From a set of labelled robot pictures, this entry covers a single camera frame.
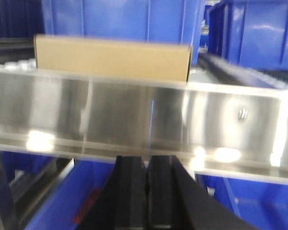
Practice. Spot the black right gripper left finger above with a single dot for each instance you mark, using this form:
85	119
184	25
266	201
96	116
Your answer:
122	202

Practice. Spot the blue bin upper right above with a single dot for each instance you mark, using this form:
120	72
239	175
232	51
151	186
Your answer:
250	33

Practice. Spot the blue plastic bin upper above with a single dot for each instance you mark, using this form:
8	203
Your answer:
163	21

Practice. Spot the brown cardboard box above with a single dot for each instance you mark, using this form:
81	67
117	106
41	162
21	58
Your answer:
113	58

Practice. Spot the blue bin lower right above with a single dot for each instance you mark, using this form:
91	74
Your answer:
264	205

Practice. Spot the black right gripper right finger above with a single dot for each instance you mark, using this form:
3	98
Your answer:
177	202

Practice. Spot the blue plastic bin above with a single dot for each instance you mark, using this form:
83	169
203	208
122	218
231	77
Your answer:
163	21
60	209

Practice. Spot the blue plastic bin lower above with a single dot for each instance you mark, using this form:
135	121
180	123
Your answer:
60	209

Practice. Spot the stainless steel shelf beam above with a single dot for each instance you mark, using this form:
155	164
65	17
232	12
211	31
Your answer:
222	130

